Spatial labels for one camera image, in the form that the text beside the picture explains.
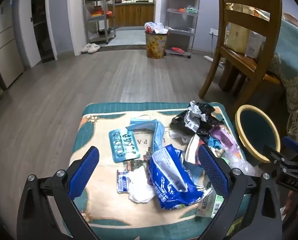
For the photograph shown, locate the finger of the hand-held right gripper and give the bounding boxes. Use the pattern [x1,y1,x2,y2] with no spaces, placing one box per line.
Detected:
[263,145,298,193]
[282,135,298,155]

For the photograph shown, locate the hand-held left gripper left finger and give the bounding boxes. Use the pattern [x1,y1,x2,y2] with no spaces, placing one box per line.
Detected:
[17,145,101,240]

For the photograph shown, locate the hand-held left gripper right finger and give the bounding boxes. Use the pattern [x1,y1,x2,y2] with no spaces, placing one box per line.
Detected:
[197,144,283,240]

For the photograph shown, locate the clear plastic bag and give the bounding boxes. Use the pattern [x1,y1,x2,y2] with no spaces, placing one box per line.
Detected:
[226,150,256,178]

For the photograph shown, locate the teal bin with cream rim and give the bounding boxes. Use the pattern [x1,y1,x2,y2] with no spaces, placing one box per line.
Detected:
[235,104,281,167]

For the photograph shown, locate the small blue scrap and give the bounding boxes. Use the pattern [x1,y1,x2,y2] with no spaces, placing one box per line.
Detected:
[209,137,223,149]

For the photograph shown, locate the white paper packet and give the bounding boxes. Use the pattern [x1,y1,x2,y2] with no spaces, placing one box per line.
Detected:
[184,135,204,165]

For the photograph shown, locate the green white carton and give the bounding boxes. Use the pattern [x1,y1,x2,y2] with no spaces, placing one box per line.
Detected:
[196,187,225,218]

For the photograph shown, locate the purple wrapper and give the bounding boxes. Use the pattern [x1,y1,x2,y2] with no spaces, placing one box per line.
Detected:
[209,125,239,153]

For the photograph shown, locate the small blue white sachet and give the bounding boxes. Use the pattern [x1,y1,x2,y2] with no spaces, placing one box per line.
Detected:
[116,169,131,194]

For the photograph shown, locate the blue foil packet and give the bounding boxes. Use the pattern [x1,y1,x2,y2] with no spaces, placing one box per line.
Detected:
[149,144,214,210]

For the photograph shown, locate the teal pill blister pack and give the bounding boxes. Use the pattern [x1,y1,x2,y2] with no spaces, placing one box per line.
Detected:
[108,127,141,163]

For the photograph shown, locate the dark printed wrapper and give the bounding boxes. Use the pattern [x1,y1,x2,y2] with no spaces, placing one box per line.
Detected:
[128,152,152,173]

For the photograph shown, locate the white tissue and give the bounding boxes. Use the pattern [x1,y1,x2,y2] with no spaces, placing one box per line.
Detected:
[128,167,155,203]

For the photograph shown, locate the black plastic bag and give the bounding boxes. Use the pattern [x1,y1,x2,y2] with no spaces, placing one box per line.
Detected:
[170,101,224,137]

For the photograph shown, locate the blue face mask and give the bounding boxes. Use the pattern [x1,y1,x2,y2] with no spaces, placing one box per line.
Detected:
[129,115,168,153]

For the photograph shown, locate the floral trash can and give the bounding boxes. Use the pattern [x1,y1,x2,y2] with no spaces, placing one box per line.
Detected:
[144,22,169,59]

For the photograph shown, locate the teal printed cushion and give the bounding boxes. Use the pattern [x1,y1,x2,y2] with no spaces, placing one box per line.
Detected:
[61,102,254,240]

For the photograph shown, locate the wooden chair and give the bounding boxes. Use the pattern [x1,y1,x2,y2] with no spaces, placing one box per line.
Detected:
[199,0,285,105]
[262,72,282,86]

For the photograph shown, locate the teal tablecloth with lace trim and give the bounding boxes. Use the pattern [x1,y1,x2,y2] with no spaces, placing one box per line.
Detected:
[266,12,298,143]

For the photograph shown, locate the white labelled bag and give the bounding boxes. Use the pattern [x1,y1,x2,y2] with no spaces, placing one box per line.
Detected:
[246,30,266,58]

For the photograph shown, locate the yellow bag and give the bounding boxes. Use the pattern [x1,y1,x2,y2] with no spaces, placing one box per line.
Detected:
[225,2,250,52]

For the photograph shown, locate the dark shelf unit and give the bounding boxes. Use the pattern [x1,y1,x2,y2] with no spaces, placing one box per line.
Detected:
[30,0,57,63]

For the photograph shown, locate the grey plastic shelf cart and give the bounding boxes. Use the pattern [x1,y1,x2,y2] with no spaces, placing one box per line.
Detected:
[165,0,202,59]

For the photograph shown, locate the white cabinet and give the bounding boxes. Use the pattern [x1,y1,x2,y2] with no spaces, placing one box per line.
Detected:
[0,0,25,85]

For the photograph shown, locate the metal shelf rack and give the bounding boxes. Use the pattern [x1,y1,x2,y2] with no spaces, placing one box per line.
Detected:
[83,0,117,44]

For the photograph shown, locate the red orange containers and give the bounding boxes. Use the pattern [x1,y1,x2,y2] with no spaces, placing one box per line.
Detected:
[91,6,113,18]

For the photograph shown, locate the wooden kitchen counter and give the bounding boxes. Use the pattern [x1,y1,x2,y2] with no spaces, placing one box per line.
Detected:
[108,1,155,29]

